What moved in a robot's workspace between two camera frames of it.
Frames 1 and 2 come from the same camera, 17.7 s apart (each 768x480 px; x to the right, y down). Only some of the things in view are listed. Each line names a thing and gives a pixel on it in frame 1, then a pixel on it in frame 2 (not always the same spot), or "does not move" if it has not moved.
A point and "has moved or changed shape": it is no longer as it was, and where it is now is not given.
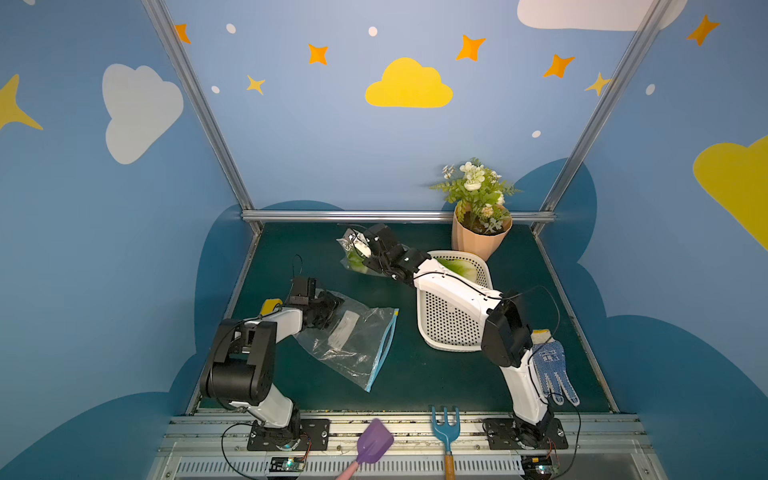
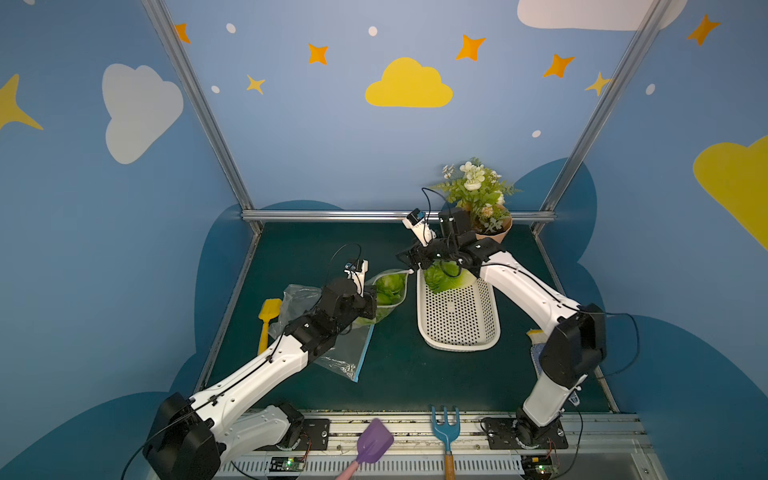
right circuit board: (536, 466) does not move
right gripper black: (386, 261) to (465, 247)
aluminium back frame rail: (380, 216) does not move
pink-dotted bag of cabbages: (352, 258) to (391, 287)
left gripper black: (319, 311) to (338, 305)
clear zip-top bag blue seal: (354, 343) has moved or changed shape
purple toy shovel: (374, 443) does not move
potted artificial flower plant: (481, 219) does not move
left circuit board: (278, 464) does not move
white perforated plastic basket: (448, 323) does not move
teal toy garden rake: (448, 433) does not move
